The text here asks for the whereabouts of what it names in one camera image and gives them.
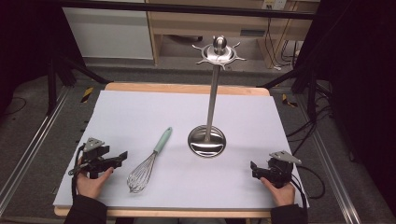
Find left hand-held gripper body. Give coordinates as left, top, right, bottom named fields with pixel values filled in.
left=68, top=137, right=110, bottom=180

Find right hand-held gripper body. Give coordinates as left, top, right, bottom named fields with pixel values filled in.
left=264, top=150, right=303, bottom=189

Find green handled wire whisk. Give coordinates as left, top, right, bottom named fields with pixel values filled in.
left=126, top=126, right=173, bottom=194

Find steel utensil stand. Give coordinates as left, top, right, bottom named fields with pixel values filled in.
left=187, top=35, right=247, bottom=159

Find person's right hand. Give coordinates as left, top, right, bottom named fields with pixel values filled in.
left=260, top=176, right=296, bottom=208

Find person's left hand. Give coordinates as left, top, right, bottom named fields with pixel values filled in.
left=76, top=167, right=115, bottom=200

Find white table mat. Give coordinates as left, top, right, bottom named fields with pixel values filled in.
left=52, top=90, right=310, bottom=209

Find yellow black floor tape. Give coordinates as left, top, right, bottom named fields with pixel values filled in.
left=80, top=86, right=94, bottom=104
left=281, top=93, right=299, bottom=108

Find black metal stand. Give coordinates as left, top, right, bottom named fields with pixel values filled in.
left=256, top=60, right=333, bottom=120
left=46, top=50, right=110, bottom=117

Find white cabinet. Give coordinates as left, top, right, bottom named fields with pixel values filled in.
left=62, top=6, right=154, bottom=61

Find black curtain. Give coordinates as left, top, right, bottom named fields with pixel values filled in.
left=0, top=0, right=87, bottom=116
left=293, top=0, right=396, bottom=216

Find white power strip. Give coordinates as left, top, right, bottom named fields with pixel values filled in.
left=262, top=0, right=288, bottom=10

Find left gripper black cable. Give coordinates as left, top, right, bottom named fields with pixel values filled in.
left=70, top=144, right=87, bottom=200

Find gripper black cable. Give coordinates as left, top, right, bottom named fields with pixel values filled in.
left=290, top=164, right=327, bottom=210
left=70, top=144, right=87, bottom=200

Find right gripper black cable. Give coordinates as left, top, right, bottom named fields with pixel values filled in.
left=290, top=164, right=327, bottom=210

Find metal floor rail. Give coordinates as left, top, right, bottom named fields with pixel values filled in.
left=296, top=92, right=362, bottom=224
left=0, top=86, right=72, bottom=217

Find black floor cables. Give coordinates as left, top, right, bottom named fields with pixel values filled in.
left=285, top=105, right=333, bottom=157

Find black cables under desk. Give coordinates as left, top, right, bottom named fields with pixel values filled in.
left=265, top=17, right=301, bottom=71

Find black overhead frame bar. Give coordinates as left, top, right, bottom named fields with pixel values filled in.
left=59, top=0, right=316, bottom=21

